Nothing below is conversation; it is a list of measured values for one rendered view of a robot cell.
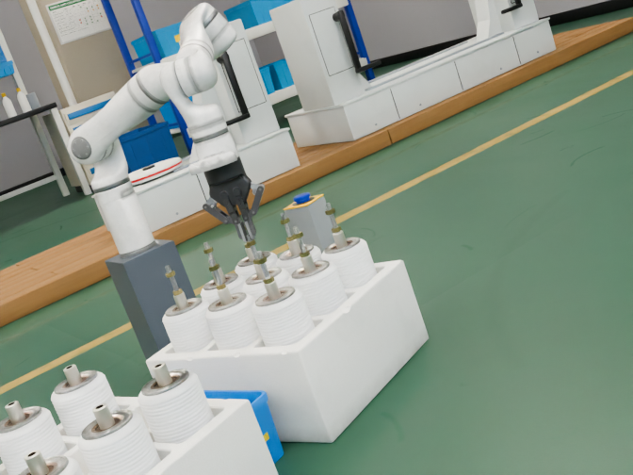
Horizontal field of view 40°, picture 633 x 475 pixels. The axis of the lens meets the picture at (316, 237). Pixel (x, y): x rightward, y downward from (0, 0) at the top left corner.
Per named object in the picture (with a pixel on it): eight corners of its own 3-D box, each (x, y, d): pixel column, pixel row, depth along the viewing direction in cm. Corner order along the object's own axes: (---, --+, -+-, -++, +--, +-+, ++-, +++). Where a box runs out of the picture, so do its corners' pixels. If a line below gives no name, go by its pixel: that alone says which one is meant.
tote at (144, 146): (109, 193, 646) (89, 146, 637) (155, 173, 668) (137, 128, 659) (137, 190, 605) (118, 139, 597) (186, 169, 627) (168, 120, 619)
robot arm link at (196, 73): (205, 56, 157) (213, 33, 169) (161, 71, 158) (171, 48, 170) (220, 90, 160) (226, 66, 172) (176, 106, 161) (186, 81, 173)
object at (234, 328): (237, 386, 171) (204, 303, 167) (284, 370, 171) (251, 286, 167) (235, 406, 162) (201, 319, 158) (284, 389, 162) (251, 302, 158)
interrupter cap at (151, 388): (133, 397, 132) (131, 393, 132) (168, 372, 137) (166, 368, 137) (165, 398, 127) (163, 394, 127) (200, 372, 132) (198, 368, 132)
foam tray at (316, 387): (177, 440, 174) (144, 360, 170) (285, 348, 204) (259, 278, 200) (332, 443, 151) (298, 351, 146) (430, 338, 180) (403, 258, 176)
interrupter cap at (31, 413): (-13, 434, 139) (-14, 430, 138) (25, 409, 144) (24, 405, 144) (12, 435, 134) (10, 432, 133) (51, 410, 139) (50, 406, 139)
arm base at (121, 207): (116, 257, 218) (89, 193, 214) (148, 242, 222) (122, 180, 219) (128, 258, 210) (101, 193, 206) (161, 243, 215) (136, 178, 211)
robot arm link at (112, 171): (82, 124, 215) (109, 189, 219) (60, 134, 206) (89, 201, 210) (112, 114, 211) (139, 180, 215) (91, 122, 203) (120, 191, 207)
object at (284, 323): (324, 395, 153) (290, 303, 149) (276, 403, 157) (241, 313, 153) (339, 369, 162) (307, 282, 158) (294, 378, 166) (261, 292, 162)
